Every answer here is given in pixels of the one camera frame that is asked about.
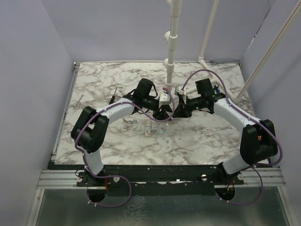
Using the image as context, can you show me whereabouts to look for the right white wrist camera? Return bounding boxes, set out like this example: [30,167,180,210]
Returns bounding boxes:
[174,85,186,97]

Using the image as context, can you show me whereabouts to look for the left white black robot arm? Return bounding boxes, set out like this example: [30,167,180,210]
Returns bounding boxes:
[71,79,175,186]

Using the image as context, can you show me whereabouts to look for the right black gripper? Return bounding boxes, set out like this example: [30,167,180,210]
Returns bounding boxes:
[173,95,205,118]

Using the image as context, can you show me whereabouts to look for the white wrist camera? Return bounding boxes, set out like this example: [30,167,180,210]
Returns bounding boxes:
[174,85,186,97]
[159,92,171,105]

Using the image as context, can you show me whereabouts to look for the yellow black screwdriver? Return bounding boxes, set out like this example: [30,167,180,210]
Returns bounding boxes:
[109,87,118,105]

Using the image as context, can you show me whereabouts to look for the small silver wrench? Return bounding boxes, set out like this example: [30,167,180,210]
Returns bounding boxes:
[73,94,84,109]

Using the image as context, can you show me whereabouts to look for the white staple box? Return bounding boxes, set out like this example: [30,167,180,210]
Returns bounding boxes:
[144,119,151,137]

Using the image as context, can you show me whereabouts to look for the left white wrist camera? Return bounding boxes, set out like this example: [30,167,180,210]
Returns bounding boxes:
[159,92,171,105]

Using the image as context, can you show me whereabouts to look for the blue handled pliers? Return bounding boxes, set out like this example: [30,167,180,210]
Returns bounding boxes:
[214,84,220,94]

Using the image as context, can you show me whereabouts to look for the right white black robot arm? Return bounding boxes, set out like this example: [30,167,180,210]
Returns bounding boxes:
[173,79,278,184]

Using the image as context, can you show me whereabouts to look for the white PVC pipe frame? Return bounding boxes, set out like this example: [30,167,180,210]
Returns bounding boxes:
[162,0,301,104]

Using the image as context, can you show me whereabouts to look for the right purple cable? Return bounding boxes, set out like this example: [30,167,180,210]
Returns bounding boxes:
[182,69,283,206]

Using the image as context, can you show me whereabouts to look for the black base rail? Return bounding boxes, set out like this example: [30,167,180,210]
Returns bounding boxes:
[48,162,241,196]

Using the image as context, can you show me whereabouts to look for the aluminium extrusion rail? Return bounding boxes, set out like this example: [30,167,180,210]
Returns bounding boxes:
[37,168,286,190]

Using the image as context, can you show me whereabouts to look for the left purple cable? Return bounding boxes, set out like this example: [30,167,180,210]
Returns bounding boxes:
[74,87,175,208]

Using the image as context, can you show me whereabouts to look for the white stapler base piece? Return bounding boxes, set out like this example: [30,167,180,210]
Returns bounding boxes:
[123,119,139,125]

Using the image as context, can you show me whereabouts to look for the purple cable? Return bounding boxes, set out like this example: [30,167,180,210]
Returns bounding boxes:
[182,69,283,206]
[74,87,175,208]

